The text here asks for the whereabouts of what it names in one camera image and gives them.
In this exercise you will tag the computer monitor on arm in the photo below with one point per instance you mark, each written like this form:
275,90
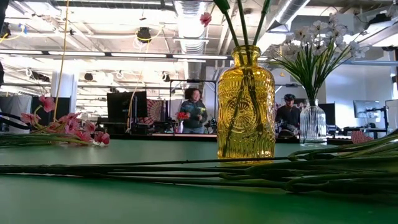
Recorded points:
367,109

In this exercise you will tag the background red flowers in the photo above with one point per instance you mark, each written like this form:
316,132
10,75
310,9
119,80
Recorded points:
182,116

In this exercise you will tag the yellow embossed glass vase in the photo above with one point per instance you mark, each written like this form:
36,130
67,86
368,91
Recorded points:
233,93

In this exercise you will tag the clear ribbed glass vase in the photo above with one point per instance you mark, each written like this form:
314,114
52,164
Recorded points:
312,124

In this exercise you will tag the person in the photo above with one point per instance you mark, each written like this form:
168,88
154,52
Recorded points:
287,113
194,112

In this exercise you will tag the white cloth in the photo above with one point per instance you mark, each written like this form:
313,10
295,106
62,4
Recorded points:
175,105

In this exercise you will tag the round patterned tapestry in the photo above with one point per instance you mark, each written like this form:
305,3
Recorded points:
155,110

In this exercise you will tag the black ceiling spotlight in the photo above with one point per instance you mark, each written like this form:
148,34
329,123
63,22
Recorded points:
88,76
166,76

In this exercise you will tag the black monitor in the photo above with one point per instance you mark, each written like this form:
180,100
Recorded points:
124,105

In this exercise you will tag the green table mat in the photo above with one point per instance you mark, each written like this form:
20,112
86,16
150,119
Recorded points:
186,211

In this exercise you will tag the long ceiling light strip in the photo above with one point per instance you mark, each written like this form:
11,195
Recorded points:
77,53

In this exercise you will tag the black panel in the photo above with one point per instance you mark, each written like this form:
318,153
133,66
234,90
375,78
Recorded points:
63,105

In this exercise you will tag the background desk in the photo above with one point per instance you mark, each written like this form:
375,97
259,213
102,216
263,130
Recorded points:
363,129

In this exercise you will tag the pale computer monitor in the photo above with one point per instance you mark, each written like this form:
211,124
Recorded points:
392,115

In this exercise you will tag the black ceiling device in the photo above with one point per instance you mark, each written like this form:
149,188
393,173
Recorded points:
6,31

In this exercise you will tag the black metal rig frame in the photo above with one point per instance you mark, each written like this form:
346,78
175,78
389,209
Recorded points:
192,81

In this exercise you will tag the silver ventilation duct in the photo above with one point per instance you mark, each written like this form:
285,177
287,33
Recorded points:
190,37

